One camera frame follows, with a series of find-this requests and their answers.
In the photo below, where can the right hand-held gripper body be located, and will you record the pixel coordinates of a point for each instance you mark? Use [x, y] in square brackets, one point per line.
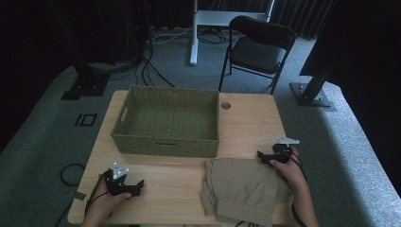
[281, 153]

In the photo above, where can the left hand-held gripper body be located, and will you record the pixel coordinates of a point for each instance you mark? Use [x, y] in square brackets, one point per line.
[118, 186]

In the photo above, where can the khaki pants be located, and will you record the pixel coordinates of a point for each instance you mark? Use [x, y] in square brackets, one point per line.
[242, 183]

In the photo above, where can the green woven basket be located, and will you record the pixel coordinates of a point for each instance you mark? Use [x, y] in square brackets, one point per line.
[170, 121]

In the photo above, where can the person's left hand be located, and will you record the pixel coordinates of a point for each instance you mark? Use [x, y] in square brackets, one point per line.
[105, 201]

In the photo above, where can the person's right hand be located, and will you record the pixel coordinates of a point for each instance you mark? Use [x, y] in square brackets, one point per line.
[291, 173]

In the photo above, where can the grey floor tape piece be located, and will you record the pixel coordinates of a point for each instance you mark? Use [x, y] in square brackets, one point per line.
[80, 196]

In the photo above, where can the black metal stand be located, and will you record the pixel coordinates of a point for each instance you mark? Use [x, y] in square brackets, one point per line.
[312, 94]
[86, 83]

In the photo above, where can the black folding chair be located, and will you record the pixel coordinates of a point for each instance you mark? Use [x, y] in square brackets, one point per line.
[257, 53]

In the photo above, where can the dark curtain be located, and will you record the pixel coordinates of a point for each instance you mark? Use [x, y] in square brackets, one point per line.
[302, 15]

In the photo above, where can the white metal desk frame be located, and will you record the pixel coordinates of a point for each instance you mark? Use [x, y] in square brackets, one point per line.
[195, 34]

